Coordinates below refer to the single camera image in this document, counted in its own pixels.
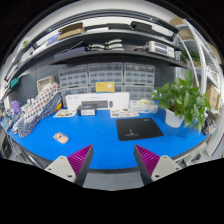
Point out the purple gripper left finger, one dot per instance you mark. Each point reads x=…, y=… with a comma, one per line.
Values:
x=73, y=168

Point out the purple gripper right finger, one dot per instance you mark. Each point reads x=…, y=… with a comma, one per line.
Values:
x=153, y=167

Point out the pink patterned computer mouse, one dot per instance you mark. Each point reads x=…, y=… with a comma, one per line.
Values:
x=61, y=138

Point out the black mouse pad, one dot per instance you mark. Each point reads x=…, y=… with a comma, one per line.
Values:
x=137, y=129

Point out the blue table mat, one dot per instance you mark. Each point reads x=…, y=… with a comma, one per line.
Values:
x=101, y=132

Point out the illustrated leaflet left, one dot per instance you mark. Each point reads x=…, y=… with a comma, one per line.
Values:
x=64, y=113

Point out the illustrated leaflet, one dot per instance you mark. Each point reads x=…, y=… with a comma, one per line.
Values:
x=64, y=113
x=122, y=114

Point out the small black box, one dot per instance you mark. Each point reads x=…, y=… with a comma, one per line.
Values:
x=88, y=110

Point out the illustrated leaflet right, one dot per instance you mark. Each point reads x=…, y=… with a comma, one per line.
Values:
x=122, y=114

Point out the white box with tissue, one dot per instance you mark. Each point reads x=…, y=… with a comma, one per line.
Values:
x=143, y=106

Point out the patterned fabric bundle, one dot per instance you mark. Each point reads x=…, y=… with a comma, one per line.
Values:
x=44, y=105

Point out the green potted plant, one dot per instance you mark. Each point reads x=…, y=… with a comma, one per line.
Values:
x=183, y=103

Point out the white keyboard box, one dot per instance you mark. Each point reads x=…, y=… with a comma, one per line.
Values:
x=102, y=101

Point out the purple toy figure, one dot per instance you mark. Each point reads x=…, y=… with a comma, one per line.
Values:
x=15, y=107

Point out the yellow card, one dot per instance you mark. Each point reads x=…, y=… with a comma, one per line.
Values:
x=105, y=86

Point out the grey drawer organizer left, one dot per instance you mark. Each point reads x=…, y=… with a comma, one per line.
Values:
x=73, y=76

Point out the grey drawer organizer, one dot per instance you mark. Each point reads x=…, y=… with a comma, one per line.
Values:
x=73, y=76
x=142, y=74
x=100, y=72

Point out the grey drawer organizer right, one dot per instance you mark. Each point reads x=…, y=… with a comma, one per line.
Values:
x=142, y=74

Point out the grey drawer organizer middle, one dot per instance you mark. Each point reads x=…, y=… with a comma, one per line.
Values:
x=100, y=72

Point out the electronic instrument on shelf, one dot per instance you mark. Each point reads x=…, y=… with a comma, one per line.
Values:
x=159, y=48

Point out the white metal shelf rack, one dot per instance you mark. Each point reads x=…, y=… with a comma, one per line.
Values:
x=210, y=71

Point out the cardboard box on shelf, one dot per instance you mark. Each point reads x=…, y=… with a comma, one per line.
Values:
x=71, y=30

